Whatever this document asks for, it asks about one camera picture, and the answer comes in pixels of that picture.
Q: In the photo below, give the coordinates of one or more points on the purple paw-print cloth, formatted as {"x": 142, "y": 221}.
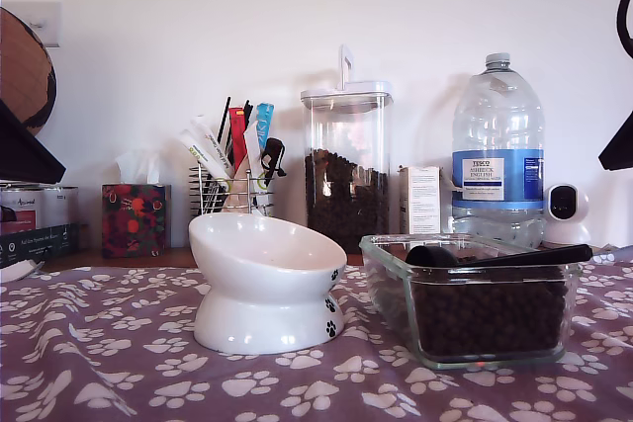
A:
{"x": 148, "y": 382}

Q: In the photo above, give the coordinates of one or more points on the brown cork globe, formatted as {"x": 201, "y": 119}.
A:
{"x": 25, "y": 56}

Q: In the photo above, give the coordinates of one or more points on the white sachet green print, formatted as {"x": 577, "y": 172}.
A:
{"x": 198, "y": 151}

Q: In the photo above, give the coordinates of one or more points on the plain white tin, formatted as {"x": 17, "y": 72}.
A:
{"x": 62, "y": 204}

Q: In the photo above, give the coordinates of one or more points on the white tin red label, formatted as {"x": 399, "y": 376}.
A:
{"x": 22, "y": 194}

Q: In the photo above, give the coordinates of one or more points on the black hair clip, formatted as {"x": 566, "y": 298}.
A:
{"x": 272, "y": 155}

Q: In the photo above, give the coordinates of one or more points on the plain white sachet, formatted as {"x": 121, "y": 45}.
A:
{"x": 252, "y": 145}

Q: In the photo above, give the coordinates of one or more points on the black plastic measuring scoop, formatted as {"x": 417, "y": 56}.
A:
{"x": 544, "y": 255}

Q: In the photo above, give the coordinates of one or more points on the dark green flat box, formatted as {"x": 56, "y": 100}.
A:
{"x": 39, "y": 244}

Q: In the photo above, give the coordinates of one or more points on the white flat dish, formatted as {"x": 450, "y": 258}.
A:
{"x": 17, "y": 271}

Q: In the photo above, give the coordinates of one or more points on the floral tissue box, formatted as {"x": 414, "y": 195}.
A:
{"x": 133, "y": 224}

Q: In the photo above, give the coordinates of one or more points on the large clear water bottle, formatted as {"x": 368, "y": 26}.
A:
{"x": 494, "y": 110}

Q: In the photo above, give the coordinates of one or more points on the white tissue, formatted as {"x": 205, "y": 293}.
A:
{"x": 136, "y": 165}

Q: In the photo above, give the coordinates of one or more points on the tall clear jar white lid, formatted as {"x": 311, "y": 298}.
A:
{"x": 346, "y": 130}

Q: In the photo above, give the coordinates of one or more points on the small white cardboard carton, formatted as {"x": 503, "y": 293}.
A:
{"x": 420, "y": 199}

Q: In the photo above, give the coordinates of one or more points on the brown cat food kibble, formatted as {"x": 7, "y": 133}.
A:
{"x": 341, "y": 204}
{"x": 489, "y": 313}

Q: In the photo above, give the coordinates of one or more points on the small white round camera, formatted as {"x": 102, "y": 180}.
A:
{"x": 576, "y": 229}

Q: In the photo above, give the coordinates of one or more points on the thin black straw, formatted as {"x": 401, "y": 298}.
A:
{"x": 223, "y": 120}

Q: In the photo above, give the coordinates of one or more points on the white wall switch plate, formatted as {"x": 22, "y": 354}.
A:
{"x": 49, "y": 22}

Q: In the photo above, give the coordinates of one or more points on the red sachet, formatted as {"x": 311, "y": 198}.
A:
{"x": 237, "y": 135}

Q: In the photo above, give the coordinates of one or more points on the clear glass rectangular container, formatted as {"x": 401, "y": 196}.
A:
{"x": 383, "y": 264}

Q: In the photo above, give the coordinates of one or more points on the white tilted ceramic pet bowl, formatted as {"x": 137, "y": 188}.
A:
{"x": 257, "y": 303}

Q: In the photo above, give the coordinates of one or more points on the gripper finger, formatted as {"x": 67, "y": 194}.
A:
{"x": 624, "y": 160}
{"x": 20, "y": 134}
{"x": 624, "y": 138}
{"x": 20, "y": 165}

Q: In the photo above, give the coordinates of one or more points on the blue sachet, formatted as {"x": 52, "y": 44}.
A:
{"x": 265, "y": 120}

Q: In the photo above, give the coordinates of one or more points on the white sachet black print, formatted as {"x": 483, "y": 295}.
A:
{"x": 205, "y": 131}

